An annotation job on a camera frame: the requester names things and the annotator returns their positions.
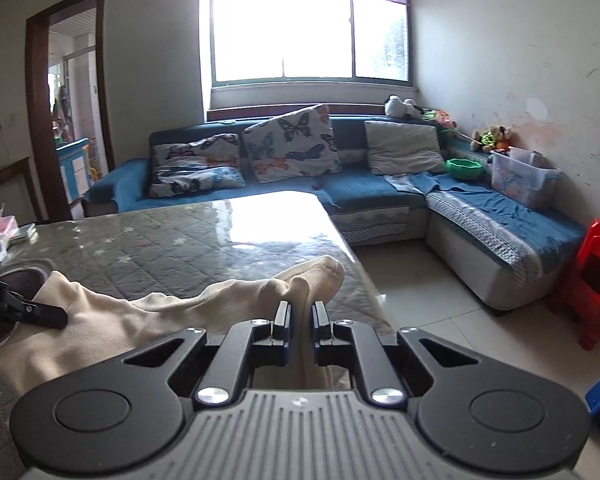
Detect red plastic stool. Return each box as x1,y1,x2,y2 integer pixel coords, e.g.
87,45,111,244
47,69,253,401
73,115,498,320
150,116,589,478
547,217,600,352

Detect grey cushion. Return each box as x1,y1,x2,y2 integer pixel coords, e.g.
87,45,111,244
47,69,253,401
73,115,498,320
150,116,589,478
364,120,447,176

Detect blue white cabinet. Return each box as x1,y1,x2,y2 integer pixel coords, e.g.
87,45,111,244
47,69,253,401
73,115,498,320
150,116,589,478
55,137,93,204

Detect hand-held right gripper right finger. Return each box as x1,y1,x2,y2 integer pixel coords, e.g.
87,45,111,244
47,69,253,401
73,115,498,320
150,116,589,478
312,301,506,407

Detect window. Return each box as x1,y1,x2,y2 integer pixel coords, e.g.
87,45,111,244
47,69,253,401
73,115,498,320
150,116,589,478
210,0,412,84

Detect round black induction hob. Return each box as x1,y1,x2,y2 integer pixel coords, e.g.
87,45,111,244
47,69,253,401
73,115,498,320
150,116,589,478
0,260,56,356

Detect large butterfly print cushion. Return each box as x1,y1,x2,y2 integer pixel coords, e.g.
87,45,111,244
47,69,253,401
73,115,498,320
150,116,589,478
241,105,342,184

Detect white plush toy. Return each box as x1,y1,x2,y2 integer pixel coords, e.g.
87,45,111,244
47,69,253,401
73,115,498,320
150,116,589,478
384,96,425,121

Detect brown plush toys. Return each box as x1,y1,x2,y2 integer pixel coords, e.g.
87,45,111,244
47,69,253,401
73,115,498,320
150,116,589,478
472,125,514,154

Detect clear plastic storage box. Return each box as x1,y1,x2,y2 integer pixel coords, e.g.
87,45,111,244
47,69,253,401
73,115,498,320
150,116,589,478
487,147,564,210

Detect dark wooden cabinet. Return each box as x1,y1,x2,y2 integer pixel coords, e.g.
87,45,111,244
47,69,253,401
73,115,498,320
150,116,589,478
0,156,37,232

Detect pink tissue box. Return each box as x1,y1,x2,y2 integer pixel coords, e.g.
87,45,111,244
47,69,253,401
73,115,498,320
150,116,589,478
0,206,20,239

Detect green pink toy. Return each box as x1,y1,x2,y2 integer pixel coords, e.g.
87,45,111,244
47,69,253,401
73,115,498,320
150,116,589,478
422,109,457,134

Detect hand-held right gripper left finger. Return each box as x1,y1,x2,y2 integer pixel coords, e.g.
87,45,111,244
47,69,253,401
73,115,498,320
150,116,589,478
100,300,293,407

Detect green bowl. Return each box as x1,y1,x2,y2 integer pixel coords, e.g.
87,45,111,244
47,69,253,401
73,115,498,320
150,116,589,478
445,158,487,182

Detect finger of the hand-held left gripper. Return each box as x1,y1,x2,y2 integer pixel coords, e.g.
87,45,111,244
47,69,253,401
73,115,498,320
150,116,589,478
0,296,69,330

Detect cream garment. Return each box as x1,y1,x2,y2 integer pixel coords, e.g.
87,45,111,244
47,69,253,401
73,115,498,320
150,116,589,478
0,255,346,397

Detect blue sofa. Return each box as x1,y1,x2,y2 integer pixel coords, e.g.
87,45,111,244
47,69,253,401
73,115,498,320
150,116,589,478
82,115,588,311

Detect blue cloth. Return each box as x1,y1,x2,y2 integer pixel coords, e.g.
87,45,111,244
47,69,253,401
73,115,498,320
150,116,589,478
389,171,482,197

